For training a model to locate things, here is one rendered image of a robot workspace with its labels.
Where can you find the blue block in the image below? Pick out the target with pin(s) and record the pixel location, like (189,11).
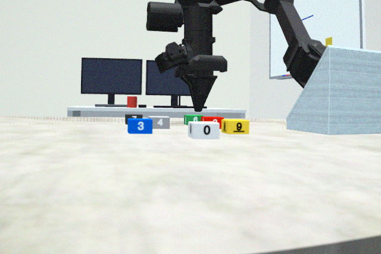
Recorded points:
(139,126)

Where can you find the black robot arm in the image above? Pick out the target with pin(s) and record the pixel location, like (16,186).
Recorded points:
(301,57)

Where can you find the red block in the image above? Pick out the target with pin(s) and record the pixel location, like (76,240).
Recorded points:
(213,119)

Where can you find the green block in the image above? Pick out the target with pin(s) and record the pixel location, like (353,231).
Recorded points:
(188,118)

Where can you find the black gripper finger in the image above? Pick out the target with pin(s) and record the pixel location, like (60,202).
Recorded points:
(201,87)
(190,88)

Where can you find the yellow block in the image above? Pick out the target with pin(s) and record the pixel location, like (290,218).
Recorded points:
(235,126)

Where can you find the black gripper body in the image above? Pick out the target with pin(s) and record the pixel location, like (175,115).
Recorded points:
(204,62)

